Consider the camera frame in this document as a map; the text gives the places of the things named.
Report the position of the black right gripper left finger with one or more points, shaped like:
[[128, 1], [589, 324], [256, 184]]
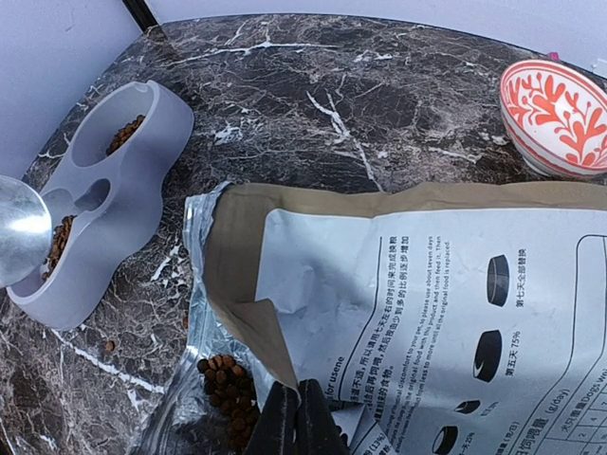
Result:
[[274, 432]]

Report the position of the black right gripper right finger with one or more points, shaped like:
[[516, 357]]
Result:
[[317, 432]]

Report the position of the brown pet food bag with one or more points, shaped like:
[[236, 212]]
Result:
[[443, 319]]

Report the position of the translucent double pet bowl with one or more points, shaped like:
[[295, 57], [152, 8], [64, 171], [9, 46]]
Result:
[[109, 181]]

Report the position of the silver metal scoop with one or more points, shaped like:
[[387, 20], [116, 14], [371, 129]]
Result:
[[26, 230]]

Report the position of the brown pet food kibble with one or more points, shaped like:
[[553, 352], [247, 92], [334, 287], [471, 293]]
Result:
[[231, 390]]

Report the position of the red patterned bowl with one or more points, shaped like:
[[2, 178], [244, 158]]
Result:
[[555, 117]]

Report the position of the black corner frame post left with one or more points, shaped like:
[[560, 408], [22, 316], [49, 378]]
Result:
[[141, 13]]

